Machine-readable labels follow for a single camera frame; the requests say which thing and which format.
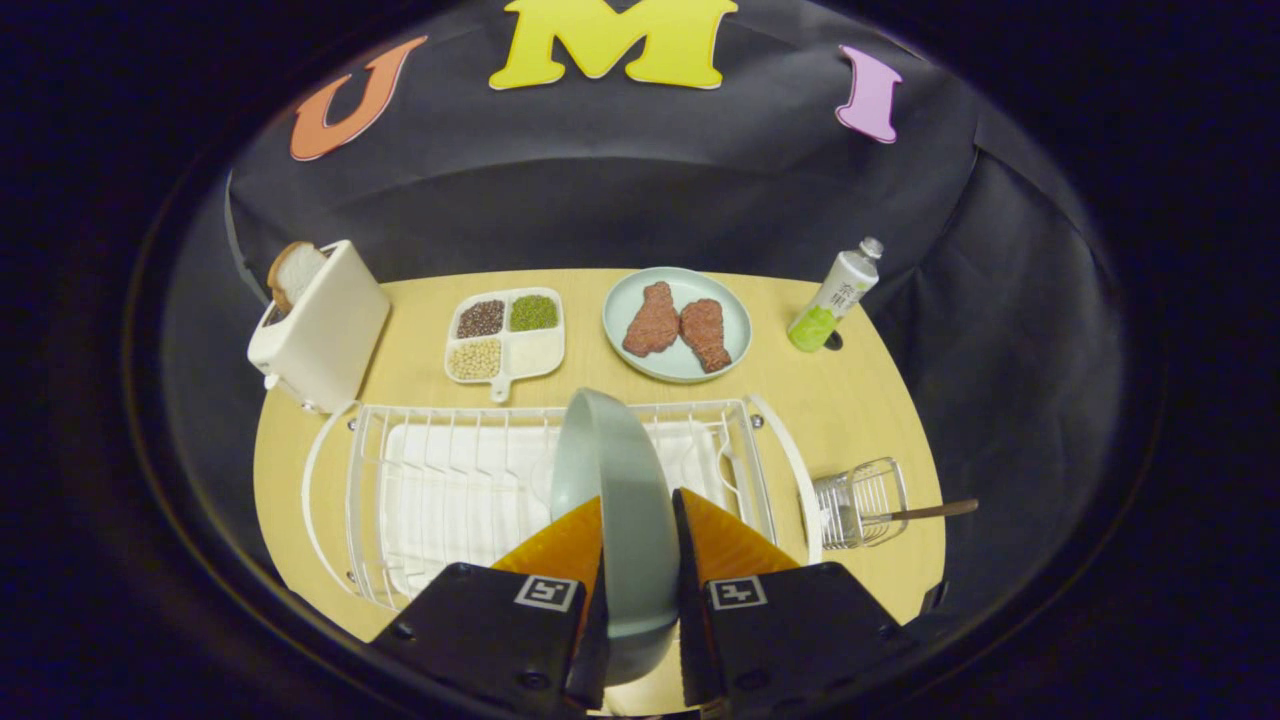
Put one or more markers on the yellow soybeans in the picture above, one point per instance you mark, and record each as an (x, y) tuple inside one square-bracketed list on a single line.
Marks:
[(475, 360)]

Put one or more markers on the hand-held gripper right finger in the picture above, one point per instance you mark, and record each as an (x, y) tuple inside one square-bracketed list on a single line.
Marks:
[(780, 630)]

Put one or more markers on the white drip tray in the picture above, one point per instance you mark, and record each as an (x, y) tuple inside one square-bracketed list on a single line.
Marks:
[(450, 500)]

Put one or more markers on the white divided tray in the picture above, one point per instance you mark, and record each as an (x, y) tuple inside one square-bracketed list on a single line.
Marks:
[(535, 355)]

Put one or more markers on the white toaster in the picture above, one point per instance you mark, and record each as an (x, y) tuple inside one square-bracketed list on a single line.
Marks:
[(325, 335)]

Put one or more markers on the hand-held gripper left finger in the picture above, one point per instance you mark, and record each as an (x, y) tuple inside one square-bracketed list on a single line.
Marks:
[(480, 630)]

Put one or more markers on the brown meat piece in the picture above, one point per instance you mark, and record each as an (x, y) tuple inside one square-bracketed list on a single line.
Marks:
[(706, 335), (652, 322)]

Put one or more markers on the dark brown beans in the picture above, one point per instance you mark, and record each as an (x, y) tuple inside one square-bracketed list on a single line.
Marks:
[(481, 319)]

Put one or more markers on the green drink bottle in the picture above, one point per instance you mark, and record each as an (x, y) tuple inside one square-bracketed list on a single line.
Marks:
[(835, 295)]

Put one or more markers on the dark metal spoon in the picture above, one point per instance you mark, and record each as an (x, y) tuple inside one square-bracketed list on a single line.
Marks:
[(940, 510)]

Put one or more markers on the green mung beans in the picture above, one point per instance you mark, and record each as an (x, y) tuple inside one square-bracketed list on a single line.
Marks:
[(534, 313)]

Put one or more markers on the black backdrop cloth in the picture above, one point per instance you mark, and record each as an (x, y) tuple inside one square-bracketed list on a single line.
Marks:
[(600, 180)]

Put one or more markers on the pale green plate with meat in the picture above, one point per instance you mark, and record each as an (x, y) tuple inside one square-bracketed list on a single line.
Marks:
[(625, 300)]

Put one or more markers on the bread slice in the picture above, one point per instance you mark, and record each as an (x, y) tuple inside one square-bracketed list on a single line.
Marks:
[(295, 272)]

